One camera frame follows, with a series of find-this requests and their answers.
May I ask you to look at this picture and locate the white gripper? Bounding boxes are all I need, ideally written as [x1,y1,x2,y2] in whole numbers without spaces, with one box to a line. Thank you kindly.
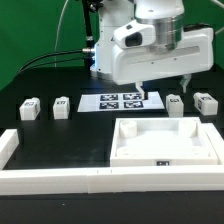
[111,23,214,100]

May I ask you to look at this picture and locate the white square tabletop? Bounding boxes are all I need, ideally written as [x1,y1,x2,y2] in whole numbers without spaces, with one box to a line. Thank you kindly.
[110,117,218,167]

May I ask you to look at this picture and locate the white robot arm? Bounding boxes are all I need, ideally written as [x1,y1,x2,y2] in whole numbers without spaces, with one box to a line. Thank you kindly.
[88,0,214,90]

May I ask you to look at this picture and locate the paper sheet with markers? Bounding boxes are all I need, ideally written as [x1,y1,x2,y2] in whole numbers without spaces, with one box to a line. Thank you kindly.
[78,92,164,112]

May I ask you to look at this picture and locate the black pole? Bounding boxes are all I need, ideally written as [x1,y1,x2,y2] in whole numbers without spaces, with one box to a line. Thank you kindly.
[82,0,94,48]

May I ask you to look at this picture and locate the white U-shaped fence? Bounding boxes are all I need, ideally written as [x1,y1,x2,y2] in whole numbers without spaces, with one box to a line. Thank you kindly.
[0,123,224,196]

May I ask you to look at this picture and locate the black cables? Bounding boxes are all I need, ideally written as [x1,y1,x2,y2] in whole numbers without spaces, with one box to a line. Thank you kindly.
[18,47,96,75]

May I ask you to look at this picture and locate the white thin cable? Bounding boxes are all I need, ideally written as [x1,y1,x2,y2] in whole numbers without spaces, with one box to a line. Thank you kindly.
[53,0,72,68]

